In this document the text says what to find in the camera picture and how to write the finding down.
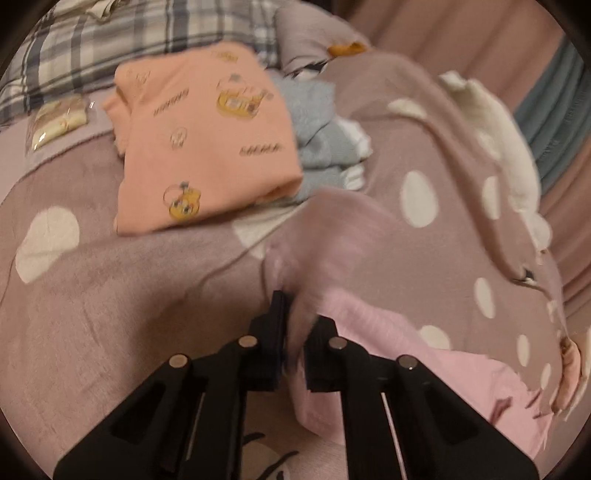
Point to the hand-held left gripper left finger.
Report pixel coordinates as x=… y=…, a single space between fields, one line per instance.
x=279 y=323

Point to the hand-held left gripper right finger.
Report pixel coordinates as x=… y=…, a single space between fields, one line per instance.
x=317 y=353

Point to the pink striped garment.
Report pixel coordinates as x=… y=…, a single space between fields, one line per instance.
x=392 y=332

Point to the mauve polka dot blanket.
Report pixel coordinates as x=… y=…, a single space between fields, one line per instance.
x=115 y=300

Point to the blue-grey garment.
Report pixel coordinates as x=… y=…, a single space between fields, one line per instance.
x=318 y=134

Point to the peach printed garment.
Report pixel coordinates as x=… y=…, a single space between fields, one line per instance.
x=198 y=138

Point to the clear plastic packet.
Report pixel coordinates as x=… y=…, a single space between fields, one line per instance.
x=57 y=122

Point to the plaid pillow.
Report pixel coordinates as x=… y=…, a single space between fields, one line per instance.
x=92 y=50

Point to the teal pillow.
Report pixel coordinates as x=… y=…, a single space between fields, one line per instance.
x=558 y=115

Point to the cream cloth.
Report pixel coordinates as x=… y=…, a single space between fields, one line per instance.
x=102 y=8

